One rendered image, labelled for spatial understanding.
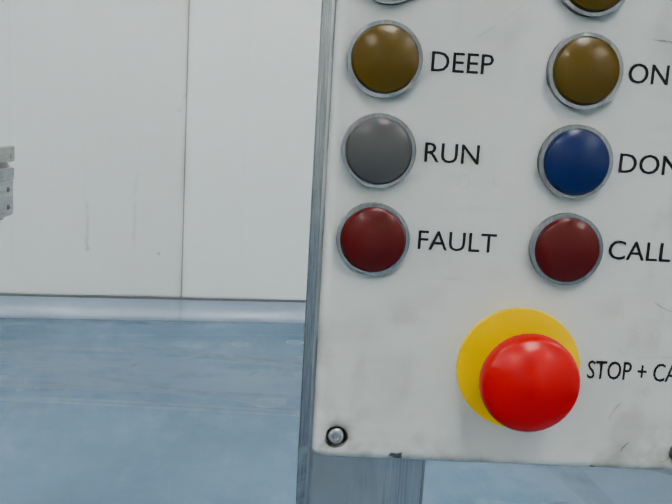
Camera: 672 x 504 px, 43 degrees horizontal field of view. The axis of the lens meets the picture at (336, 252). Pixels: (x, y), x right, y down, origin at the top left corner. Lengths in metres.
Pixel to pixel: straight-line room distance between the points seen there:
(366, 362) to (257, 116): 3.67
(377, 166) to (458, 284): 0.06
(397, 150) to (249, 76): 3.67
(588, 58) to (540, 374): 0.12
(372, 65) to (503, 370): 0.13
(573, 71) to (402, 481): 0.22
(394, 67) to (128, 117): 3.70
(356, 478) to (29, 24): 3.74
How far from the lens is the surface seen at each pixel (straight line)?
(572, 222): 0.36
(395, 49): 0.34
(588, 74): 0.35
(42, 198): 4.10
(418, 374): 0.37
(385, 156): 0.34
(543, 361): 0.34
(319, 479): 0.45
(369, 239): 0.34
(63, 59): 4.06
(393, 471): 0.45
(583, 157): 0.35
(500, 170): 0.35
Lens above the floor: 1.05
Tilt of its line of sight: 10 degrees down
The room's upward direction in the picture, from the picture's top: 3 degrees clockwise
